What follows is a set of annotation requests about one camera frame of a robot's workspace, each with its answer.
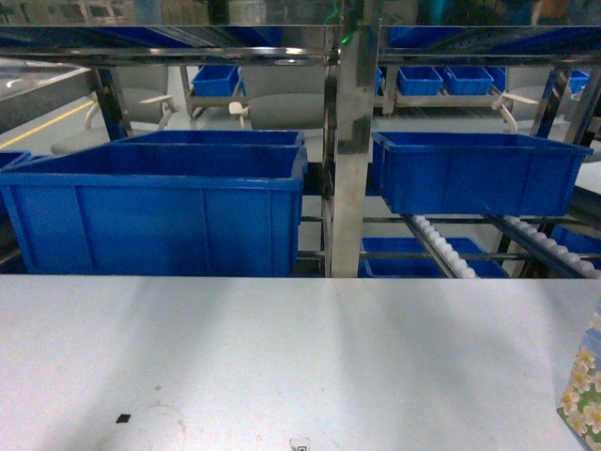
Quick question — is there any flower gift bag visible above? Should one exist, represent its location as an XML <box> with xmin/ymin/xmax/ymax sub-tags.
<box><xmin>557</xmin><ymin>306</ymin><xmax>600</xmax><ymax>450</ymax></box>

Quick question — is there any blue bin lower rack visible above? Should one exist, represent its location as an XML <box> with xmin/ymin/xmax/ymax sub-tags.
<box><xmin>358</xmin><ymin>237</ymin><xmax>509</xmax><ymax>278</ymax></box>

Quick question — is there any blue bin on right rack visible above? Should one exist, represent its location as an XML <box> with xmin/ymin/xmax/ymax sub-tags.
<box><xmin>372</xmin><ymin>132</ymin><xmax>593</xmax><ymax>216</ymax></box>

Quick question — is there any large blue bin by table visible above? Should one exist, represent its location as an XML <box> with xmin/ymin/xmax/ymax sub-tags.
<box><xmin>1</xmin><ymin>144</ymin><xmax>308</xmax><ymax>277</ymax></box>

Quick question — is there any steel rack upright post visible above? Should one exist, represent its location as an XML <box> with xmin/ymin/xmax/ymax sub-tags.
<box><xmin>330</xmin><ymin>1</ymin><xmax>383</xmax><ymax>278</ymax></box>

